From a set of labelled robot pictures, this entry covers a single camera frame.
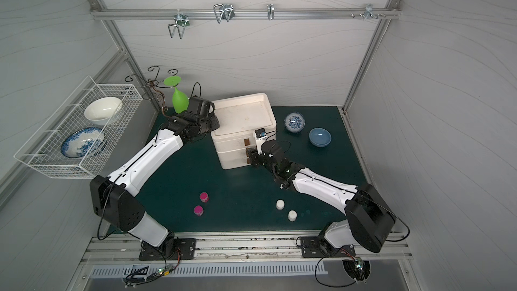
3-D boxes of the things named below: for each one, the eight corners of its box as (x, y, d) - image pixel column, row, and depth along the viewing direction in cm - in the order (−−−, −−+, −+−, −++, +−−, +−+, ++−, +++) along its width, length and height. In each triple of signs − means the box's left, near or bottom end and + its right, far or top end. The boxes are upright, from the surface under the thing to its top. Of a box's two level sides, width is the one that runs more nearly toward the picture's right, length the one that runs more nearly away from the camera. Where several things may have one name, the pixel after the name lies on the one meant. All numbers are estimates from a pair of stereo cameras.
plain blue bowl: (310, 147, 105) (311, 142, 101) (307, 132, 111) (308, 127, 108) (331, 147, 105) (333, 142, 101) (327, 132, 111) (329, 127, 108)
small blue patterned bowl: (294, 135, 110) (295, 129, 106) (281, 124, 115) (281, 118, 111) (307, 126, 114) (308, 120, 110) (293, 116, 119) (294, 110, 116)
